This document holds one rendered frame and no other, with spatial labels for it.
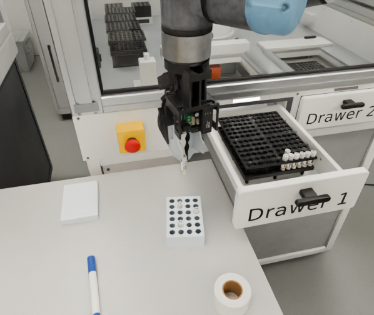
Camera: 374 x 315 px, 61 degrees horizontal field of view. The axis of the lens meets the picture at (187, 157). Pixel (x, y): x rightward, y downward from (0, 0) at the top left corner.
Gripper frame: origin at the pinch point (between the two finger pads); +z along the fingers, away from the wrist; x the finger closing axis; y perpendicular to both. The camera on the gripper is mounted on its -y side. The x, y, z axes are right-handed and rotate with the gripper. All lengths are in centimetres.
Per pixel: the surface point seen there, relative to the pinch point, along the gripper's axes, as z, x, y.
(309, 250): 88, 70, -13
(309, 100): 5.5, 46.3, -14.9
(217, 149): 8.6, 12.9, -8.2
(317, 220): 68, 68, -14
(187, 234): 17.9, -1.5, 6.1
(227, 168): 8.8, 11.5, -1.0
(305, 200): 6.5, 19.3, 15.8
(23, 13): 52, -35, -358
